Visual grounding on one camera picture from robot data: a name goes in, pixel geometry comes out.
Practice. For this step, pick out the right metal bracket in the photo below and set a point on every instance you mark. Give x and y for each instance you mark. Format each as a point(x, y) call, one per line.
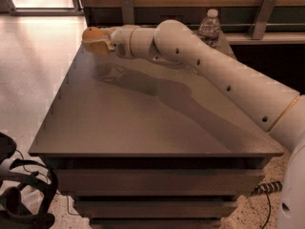
point(261, 20)

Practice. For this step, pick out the black white striped cable plug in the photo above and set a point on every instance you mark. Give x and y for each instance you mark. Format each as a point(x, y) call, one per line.
point(271, 187)

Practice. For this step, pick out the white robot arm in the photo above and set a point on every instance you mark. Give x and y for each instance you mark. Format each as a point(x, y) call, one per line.
point(274, 107)

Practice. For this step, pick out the window frame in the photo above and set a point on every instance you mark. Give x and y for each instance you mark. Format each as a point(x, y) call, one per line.
point(43, 7)

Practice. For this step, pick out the metal bracket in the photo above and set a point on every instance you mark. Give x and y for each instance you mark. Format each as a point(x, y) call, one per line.
point(261, 20)
point(127, 12)

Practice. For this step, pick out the grey table with drawers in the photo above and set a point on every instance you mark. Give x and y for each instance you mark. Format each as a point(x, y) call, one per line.
point(139, 146)

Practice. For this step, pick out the left metal bracket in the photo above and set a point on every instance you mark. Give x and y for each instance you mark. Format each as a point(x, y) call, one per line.
point(127, 12)

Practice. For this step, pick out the clear plastic water bottle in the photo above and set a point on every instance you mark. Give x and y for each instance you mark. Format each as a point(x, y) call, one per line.
point(209, 28)

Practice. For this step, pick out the black headset with straps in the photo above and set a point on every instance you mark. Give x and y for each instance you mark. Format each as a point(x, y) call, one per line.
point(13, 213)

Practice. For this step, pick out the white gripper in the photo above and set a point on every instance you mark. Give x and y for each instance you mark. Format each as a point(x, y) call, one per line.
point(121, 44)

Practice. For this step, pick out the orange fruit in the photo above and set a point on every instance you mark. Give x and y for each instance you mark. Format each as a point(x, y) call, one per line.
point(93, 33)

